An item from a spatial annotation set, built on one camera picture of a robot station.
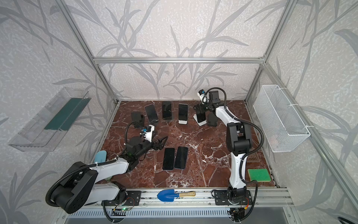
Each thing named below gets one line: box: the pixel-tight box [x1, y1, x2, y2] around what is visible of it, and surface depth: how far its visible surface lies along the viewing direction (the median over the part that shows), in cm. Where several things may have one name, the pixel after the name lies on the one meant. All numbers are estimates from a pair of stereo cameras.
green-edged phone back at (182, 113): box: [178, 103, 189, 125], surface depth 107 cm
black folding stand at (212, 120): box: [207, 112, 218, 127], surface depth 104 cm
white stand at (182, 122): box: [178, 119, 188, 125], surface depth 107 cm
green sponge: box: [247, 168, 272, 182], surface depth 81 cm
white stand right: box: [192, 113, 207, 126], surface depth 107 cm
